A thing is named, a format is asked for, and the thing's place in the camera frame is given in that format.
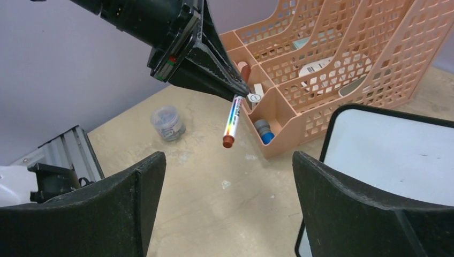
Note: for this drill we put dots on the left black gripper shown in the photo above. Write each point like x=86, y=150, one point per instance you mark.
x=214, y=72

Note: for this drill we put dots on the white whiteboard marker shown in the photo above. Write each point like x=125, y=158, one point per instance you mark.
x=232, y=122

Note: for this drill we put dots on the clear plastic jar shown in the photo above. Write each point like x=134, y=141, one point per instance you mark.
x=167, y=122

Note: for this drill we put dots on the peach plastic file organizer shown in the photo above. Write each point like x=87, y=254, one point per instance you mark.
x=306, y=51

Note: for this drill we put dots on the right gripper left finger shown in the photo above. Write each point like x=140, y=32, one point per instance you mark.
x=112, y=217

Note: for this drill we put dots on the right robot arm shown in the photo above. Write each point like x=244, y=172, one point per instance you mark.
x=36, y=184

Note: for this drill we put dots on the black framed whiteboard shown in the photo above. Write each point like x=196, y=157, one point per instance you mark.
x=401, y=153

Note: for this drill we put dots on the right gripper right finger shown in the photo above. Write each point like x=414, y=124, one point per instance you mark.
x=342, y=216

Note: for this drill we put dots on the blue capped marker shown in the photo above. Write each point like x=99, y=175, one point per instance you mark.
x=264, y=130

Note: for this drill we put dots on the grey rounded case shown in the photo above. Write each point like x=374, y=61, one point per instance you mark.
x=355, y=84

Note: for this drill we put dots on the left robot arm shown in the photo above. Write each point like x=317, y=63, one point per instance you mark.
x=146, y=20

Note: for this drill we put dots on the aluminium frame rail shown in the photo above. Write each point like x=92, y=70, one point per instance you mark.
x=72, y=150

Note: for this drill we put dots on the brown marker in organizer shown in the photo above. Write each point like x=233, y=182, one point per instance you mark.
x=245, y=70

